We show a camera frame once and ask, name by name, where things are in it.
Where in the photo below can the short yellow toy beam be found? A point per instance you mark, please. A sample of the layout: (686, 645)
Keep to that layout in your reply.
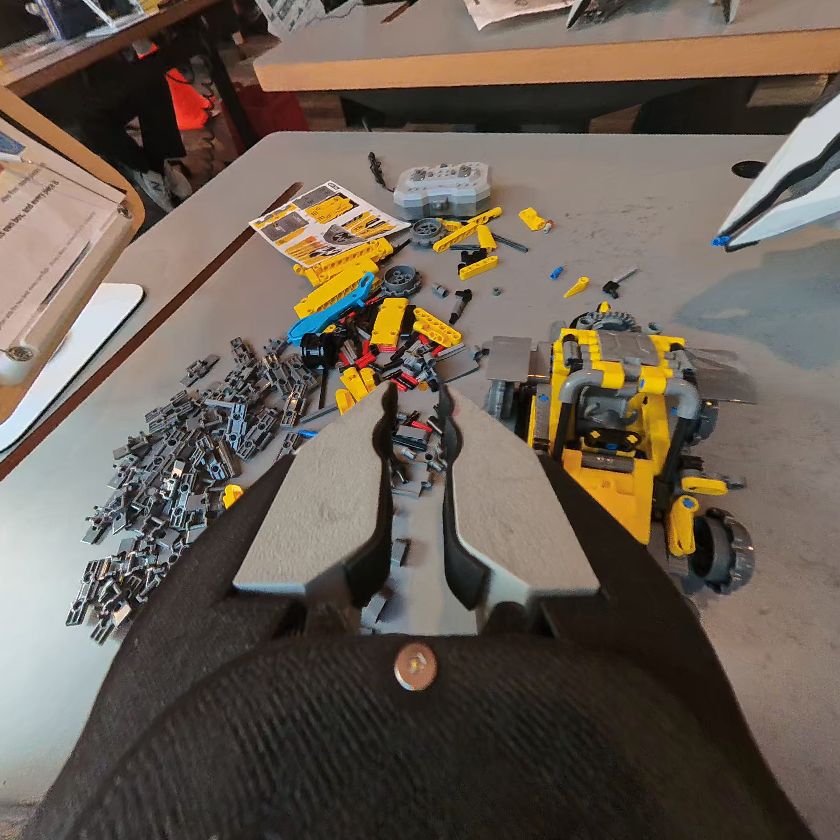
(479, 265)

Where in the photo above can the orange cone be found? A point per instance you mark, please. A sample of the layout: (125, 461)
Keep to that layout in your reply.
(188, 99)

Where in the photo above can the blue curved toy panel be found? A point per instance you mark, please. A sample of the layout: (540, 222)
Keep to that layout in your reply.
(335, 309)

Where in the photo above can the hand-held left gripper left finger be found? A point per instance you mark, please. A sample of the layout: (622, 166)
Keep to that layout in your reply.
(315, 525)

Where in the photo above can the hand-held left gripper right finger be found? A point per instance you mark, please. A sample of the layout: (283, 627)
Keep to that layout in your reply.
(519, 525)

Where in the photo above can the pile of loose toy bricks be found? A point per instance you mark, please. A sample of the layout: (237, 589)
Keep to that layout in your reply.
(197, 446)

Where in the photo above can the small grey toy axle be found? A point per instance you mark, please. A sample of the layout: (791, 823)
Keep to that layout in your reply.
(628, 274)

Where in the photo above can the yellow striped leaflet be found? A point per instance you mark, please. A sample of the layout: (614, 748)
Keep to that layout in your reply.
(322, 221)

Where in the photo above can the grey desk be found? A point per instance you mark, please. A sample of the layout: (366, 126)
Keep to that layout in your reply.
(775, 394)

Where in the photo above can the small black toy pin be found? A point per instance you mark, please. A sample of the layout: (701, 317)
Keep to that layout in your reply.
(612, 285)

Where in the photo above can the grey toy battery hub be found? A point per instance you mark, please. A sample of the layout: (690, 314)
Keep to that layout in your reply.
(444, 188)

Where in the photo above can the small yellow toy panel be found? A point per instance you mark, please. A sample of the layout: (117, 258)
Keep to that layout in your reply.
(533, 219)

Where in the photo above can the long thin yellow toy beam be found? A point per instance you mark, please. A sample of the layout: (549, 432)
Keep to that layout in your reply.
(467, 229)

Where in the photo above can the yellow toy brick vehicle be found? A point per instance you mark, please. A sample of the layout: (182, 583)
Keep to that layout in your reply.
(617, 407)

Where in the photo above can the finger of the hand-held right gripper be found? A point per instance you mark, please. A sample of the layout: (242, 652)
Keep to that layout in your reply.
(801, 217)
(801, 164)

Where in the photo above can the clipboard with instruction sheet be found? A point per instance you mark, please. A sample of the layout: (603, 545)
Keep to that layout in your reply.
(53, 250)

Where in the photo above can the wooden background table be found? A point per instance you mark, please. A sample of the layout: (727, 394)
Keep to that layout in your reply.
(525, 59)

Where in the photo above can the grey toy wheel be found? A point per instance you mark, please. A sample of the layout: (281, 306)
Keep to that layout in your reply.
(428, 232)

